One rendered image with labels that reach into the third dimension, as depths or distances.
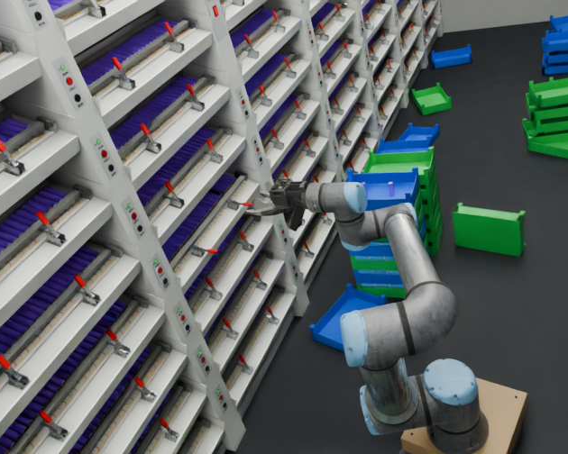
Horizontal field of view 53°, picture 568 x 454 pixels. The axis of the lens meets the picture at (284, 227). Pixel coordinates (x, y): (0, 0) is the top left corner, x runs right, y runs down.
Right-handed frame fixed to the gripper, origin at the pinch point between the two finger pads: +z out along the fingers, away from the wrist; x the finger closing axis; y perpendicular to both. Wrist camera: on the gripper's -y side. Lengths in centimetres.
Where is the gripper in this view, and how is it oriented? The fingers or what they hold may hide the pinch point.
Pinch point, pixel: (255, 204)
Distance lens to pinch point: 185.3
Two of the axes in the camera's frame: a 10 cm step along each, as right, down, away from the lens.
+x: -3.8, 6.0, -7.0
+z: -8.9, -0.1, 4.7
